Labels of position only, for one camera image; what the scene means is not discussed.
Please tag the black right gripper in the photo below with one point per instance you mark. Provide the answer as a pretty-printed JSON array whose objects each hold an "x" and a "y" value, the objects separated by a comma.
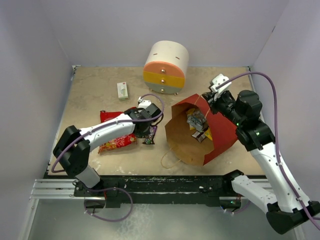
[{"x": 209, "y": 96}]

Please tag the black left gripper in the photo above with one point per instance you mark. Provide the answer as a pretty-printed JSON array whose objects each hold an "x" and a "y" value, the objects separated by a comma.
[{"x": 142, "y": 134}]

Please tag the red candy snack bag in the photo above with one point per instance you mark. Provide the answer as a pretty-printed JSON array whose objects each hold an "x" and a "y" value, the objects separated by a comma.
[{"x": 116, "y": 143}]

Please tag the silver foil snack packet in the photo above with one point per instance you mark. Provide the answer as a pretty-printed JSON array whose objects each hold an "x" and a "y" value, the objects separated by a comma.
[{"x": 195, "y": 119}]

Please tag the small white snack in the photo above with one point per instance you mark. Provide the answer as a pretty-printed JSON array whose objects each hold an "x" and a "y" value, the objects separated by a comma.
[{"x": 199, "y": 136}]

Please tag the red brown paper bag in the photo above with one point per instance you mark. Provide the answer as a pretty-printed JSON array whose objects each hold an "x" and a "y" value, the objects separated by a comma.
[{"x": 192, "y": 146}]

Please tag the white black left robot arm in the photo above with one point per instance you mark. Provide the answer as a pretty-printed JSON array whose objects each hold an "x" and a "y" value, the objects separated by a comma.
[{"x": 75, "y": 145}]

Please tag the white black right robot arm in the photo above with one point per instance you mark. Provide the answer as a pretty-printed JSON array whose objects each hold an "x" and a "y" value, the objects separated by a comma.
[{"x": 287, "y": 206}]

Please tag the purple candy packet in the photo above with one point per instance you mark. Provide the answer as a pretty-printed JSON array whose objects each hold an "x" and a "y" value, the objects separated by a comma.
[{"x": 149, "y": 140}]

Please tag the yellow candy packet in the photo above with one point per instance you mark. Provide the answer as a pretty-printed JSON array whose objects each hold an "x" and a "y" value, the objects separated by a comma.
[{"x": 206, "y": 131}]

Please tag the small white green box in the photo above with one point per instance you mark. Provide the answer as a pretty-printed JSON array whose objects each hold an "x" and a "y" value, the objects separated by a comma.
[{"x": 122, "y": 91}]

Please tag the round white mini drawer chest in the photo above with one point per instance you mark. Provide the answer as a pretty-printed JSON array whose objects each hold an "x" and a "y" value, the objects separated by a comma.
[{"x": 166, "y": 67}]

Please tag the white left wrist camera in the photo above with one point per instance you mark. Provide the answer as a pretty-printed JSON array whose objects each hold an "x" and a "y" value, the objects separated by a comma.
[{"x": 143, "y": 104}]

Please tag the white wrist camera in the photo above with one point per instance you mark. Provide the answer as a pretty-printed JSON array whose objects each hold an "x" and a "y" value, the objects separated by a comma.
[
  {"x": 219, "y": 85},
  {"x": 143, "y": 104}
]

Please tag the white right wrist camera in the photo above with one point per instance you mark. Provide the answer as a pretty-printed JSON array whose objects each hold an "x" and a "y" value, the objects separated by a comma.
[{"x": 219, "y": 85}]

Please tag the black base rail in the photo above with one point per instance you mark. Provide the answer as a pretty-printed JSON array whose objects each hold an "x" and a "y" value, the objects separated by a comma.
[{"x": 208, "y": 190}]

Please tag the aluminium side rail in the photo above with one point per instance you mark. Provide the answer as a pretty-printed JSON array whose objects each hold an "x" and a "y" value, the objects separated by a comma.
[{"x": 53, "y": 189}]

